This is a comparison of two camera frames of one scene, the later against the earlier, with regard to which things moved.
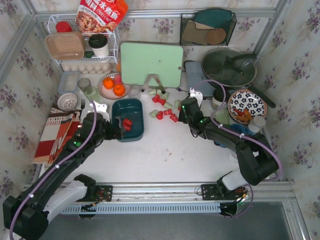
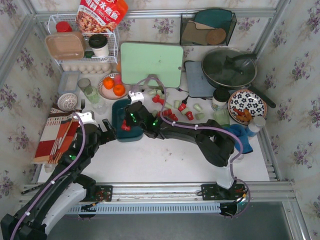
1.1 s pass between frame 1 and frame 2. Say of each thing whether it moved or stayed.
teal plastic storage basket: stayed
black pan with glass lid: stayed
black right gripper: moved
